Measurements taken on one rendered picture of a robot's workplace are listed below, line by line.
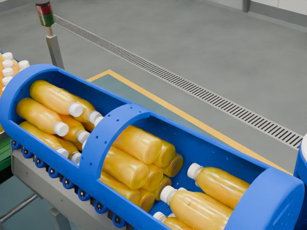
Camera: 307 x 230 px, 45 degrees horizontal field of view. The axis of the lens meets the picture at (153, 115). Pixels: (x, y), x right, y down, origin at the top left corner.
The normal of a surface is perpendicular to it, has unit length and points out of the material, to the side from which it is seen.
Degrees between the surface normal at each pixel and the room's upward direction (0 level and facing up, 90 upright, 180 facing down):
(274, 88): 0
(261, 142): 0
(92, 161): 58
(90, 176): 73
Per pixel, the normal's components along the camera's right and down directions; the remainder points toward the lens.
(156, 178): 0.73, 0.36
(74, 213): -0.65, 0.18
